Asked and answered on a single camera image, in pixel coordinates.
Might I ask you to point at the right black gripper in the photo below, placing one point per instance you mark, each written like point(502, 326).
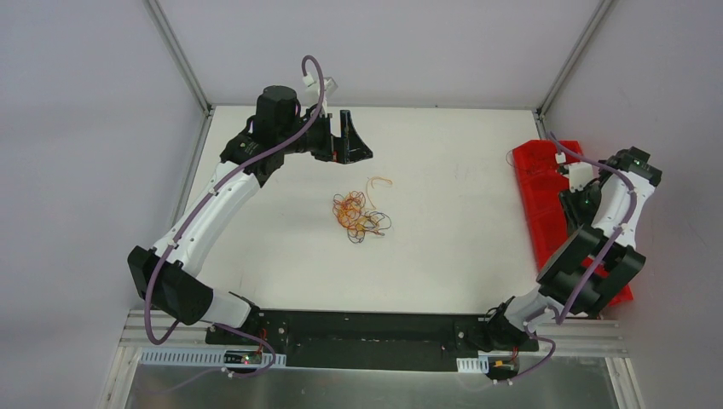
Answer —
point(573, 202)

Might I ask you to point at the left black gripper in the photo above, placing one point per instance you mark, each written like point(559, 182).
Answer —
point(344, 137)

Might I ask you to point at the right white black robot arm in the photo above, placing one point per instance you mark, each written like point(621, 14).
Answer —
point(598, 258)

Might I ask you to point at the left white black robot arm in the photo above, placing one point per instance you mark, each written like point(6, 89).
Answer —
point(165, 275)

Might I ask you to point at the red plastic bin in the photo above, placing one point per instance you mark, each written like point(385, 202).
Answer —
point(539, 184)

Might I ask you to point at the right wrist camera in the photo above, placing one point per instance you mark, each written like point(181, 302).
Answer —
point(578, 174)

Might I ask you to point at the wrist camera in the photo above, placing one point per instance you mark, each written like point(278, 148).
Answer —
point(313, 89)
point(578, 174)

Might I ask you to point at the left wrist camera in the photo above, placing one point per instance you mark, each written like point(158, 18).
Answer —
point(313, 89)

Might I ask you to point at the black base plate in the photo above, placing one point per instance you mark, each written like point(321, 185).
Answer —
point(383, 341)

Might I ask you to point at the right white cable duct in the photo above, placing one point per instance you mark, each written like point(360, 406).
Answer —
point(473, 365)

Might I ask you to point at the white cable duct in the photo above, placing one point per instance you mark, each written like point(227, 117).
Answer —
point(230, 358)
point(473, 365)

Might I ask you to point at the left white cable duct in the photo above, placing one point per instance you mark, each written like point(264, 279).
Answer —
point(230, 358)

